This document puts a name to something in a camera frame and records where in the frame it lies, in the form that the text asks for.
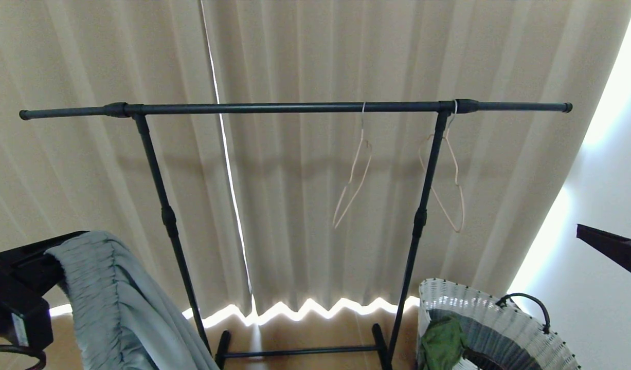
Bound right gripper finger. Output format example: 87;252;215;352
576;224;631;275

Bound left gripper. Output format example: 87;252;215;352
0;257;55;356

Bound pale grey shorts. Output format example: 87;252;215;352
45;230;221;370

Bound white laundry basket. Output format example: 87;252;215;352
416;277;582;370

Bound pink clothes hanger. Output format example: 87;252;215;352
332;103;373;230
418;110;466;234

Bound black clothes rack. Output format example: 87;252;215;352
19;99;573;370

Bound green garment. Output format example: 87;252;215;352
417;314;470;370

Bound black cable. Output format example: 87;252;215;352
0;343;47;370

